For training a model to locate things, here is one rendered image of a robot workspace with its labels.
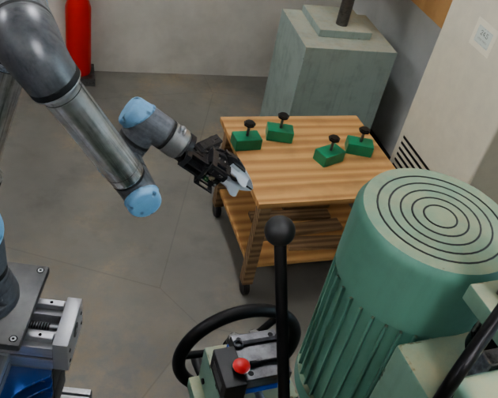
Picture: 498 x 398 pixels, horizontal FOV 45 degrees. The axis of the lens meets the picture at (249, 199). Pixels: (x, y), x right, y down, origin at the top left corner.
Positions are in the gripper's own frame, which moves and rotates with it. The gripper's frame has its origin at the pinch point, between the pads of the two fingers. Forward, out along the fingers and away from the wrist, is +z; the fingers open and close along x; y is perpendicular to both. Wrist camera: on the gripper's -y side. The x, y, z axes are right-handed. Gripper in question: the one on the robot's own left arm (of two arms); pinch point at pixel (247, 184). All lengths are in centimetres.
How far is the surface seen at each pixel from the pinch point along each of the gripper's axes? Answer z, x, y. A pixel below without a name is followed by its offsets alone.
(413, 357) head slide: -17, 43, 81
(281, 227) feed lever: -30, 38, 68
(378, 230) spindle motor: -26, 47, 72
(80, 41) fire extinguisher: -31, -104, -201
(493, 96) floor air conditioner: 75, 46, -67
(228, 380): -6, 1, 58
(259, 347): -1, 3, 50
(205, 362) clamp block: -5, -6, 51
